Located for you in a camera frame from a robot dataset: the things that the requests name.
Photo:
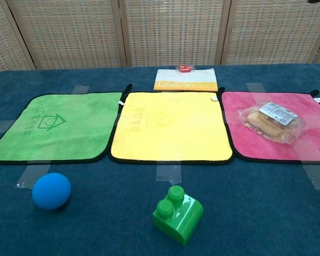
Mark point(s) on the pink microfibre cloth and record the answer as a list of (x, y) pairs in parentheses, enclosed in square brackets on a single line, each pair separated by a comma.
[(256, 149)]

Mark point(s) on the clear tape strip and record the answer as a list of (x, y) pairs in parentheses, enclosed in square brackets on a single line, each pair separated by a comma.
[(168, 173), (256, 87), (80, 89), (0, 126), (317, 176), (32, 174)]

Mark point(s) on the dark blue tablecloth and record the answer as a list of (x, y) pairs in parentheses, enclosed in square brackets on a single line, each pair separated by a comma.
[(256, 213)]

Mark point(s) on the yellow microfibre cloth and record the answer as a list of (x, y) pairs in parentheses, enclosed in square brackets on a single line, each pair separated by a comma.
[(189, 133)]

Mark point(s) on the small red candy packet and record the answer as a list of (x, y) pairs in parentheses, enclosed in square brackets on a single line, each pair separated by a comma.
[(185, 68)]

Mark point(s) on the white yellow Lexicon book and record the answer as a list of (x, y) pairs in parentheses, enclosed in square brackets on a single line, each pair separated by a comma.
[(186, 80)]

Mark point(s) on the green plastic building block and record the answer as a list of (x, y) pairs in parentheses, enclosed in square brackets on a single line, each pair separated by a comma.
[(181, 221)]

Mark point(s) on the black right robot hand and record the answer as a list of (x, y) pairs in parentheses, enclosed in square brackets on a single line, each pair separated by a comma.
[(316, 1)]

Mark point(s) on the blue foam ball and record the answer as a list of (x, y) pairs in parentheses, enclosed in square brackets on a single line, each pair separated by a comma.
[(51, 191)]

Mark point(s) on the green microfibre cloth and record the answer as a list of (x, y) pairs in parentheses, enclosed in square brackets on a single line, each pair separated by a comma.
[(77, 133)]

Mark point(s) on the packaged bread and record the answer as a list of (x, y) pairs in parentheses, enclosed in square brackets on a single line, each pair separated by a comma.
[(269, 122)]

